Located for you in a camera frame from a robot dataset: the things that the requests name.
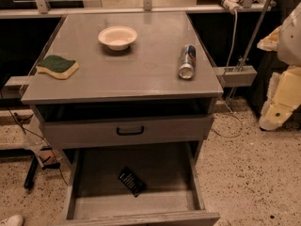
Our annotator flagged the silver blue drink can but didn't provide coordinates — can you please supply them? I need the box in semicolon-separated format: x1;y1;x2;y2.
179;44;196;80

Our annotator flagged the grey cabinet counter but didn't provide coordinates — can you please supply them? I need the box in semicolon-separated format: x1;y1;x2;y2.
22;12;223;105

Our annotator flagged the black clamp tool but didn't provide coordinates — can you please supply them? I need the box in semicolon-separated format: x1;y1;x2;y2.
24;148;60;189

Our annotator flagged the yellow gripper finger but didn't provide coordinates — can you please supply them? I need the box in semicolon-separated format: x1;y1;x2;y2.
257;25;301;132

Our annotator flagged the metal diagonal rod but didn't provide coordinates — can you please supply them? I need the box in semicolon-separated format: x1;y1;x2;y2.
235;0;272;72

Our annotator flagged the white power cable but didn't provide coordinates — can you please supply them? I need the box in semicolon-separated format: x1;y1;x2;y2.
212;8;245;139

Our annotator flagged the white paper bowl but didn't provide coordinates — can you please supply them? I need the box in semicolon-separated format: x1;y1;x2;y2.
98;26;137;51

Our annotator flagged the closed grey upper drawer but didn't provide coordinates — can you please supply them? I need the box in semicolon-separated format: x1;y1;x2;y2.
43;115;213;149

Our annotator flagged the green yellow sponge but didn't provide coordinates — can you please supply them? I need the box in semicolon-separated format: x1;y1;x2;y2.
36;55;79;80

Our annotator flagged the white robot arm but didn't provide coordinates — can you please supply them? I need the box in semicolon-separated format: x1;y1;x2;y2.
257;3;301;131

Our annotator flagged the grey back rail shelf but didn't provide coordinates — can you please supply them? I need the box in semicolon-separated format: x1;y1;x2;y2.
0;3;278;20

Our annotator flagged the white shoe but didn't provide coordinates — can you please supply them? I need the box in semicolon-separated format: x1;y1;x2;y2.
0;215;24;226

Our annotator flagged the black drawer handle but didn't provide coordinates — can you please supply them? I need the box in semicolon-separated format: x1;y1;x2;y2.
116;126;145;137

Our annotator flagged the open grey middle drawer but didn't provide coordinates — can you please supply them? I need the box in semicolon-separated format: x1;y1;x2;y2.
59;143;219;226

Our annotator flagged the grey side bracket block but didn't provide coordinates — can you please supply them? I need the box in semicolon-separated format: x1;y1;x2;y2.
214;66;257;88

